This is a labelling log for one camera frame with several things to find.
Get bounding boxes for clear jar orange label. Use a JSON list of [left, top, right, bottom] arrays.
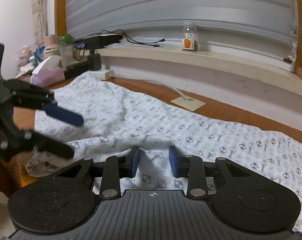
[[181, 21, 199, 51]]

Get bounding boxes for pink tissue box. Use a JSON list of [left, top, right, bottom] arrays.
[[30, 55, 65, 88]]

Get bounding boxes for black charging cable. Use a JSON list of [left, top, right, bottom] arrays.
[[85, 29, 168, 48]]

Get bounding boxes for white patterned garment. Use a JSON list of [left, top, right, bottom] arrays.
[[34, 72, 302, 233]]

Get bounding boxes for white power adapter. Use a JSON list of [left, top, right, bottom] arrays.
[[90, 69, 114, 81]]

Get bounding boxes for white cable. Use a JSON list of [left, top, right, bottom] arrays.
[[116, 74, 192, 101]]

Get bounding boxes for beige window sill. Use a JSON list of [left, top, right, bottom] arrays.
[[98, 46, 302, 97]]

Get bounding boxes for brown wooden window frame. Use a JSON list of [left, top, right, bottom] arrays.
[[54, 0, 67, 36]]

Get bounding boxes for black device on sill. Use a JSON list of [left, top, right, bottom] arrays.
[[83, 34, 123, 50]]

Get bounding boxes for green lid shaker bottle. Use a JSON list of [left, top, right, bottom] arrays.
[[58, 34, 75, 71]]

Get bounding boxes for clear blind cord pull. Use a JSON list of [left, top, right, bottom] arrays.
[[289, 0, 299, 64]]

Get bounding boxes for grey window blind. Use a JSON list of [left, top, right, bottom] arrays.
[[65, 0, 291, 55]]

